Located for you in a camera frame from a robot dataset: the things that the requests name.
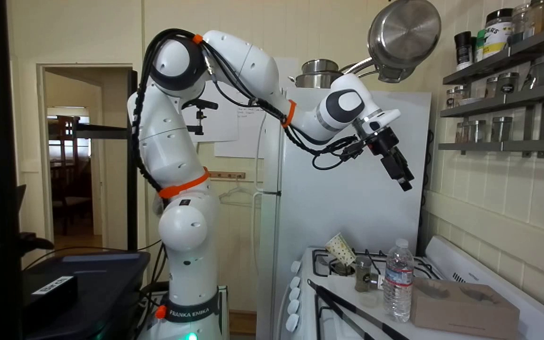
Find clear water bottle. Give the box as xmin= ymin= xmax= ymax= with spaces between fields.
xmin=383 ymin=238 xmax=415 ymax=323

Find brown cardboard box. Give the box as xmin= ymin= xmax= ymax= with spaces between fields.
xmin=410 ymin=277 xmax=521 ymax=340

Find black box with label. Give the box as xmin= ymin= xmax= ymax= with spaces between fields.
xmin=22 ymin=275 xmax=78 ymax=323

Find white refrigerator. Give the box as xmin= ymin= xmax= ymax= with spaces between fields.
xmin=255 ymin=87 xmax=432 ymax=340

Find row of small spice jars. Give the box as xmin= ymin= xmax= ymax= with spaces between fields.
xmin=455 ymin=104 xmax=544 ymax=144
xmin=445 ymin=49 xmax=544 ymax=110

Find steel pot with lid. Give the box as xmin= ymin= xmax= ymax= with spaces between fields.
xmin=290 ymin=59 xmax=348 ymax=89

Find hanging steel pan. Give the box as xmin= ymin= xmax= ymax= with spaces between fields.
xmin=367 ymin=0 xmax=442 ymax=84

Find dotted paper cup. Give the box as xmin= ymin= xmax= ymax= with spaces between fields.
xmin=324 ymin=232 xmax=357 ymax=268

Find black lid spice jar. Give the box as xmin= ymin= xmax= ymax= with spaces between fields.
xmin=454 ymin=31 xmax=473 ymax=71

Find stove burner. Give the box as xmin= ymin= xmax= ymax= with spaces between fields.
xmin=312 ymin=248 xmax=387 ymax=278
xmin=413 ymin=256 xmax=443 ymax=280

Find glass spice jar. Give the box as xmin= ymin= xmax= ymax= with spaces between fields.
xmin=354 ymin=256 xmax=373 ymax=293

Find white stove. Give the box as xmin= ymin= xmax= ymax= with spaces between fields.
xmin=272 ymin=235 xmax=544 ymax=340

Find large white label jar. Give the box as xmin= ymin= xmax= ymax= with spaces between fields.
xmin=482 ymin=8 xmax=514 ymax=60

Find white clothes hanger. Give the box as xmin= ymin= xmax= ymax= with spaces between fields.
xmin=219 ymin=179 xmax=256 ymax=207

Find black tongs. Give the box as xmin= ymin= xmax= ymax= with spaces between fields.
xmin=307 ymin=279 xmax=410 ymax=340

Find clear glass jar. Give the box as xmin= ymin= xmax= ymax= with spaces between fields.
xmin=511 ymin=4 xmax=530 ymax=44

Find brown glass jar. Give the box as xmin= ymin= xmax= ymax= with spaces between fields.
xmin=527 ymin=0 xmax=544 ymax=36

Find wooden chair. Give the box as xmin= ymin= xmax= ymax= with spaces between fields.
xmin=51 ymin=115 xmax=93 ymax=235

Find black case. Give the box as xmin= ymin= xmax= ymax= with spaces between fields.
xmin=21 ymin=250 xmax=151 ymax=340

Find black cable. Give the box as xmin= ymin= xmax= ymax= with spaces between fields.
xmin=423 ymin=129 xmax=436 ymax=192

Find grey wall spice rack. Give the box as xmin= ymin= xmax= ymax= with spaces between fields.
xmin=438 ymin=18 xmax=544 ymax=159

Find wooden hook rail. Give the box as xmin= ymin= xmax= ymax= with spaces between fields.
xmin=208 ymin=170 xmax=246 ymax=180

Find camera on mount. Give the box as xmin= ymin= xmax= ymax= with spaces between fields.
xmin=182 ymin=98 xmax=220 ymax=137

